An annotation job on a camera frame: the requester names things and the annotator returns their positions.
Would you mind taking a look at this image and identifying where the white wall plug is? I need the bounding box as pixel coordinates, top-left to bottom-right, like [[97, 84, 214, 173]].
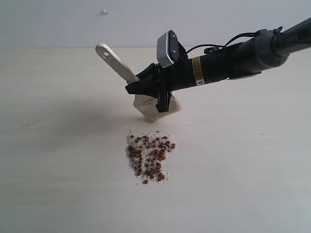
[[101, 9, 109, 15]]

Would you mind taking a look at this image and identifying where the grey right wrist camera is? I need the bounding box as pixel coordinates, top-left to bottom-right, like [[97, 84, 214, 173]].
[[156, 30, 186, 68]]

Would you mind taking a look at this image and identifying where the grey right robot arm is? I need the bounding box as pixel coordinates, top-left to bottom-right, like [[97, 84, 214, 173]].
[[126, 19, 311, 113]]

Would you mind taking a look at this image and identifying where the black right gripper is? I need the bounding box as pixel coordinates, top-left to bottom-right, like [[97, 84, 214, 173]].
[[125, 58, 194, 113]]

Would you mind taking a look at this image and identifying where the brown and white granule pile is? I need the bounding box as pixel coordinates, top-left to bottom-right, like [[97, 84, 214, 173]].
[[125, 131, 177, 184]]

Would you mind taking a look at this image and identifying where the wooden paint brush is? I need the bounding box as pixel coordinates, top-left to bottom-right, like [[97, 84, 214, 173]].
[[95, 43, 181, 122]]

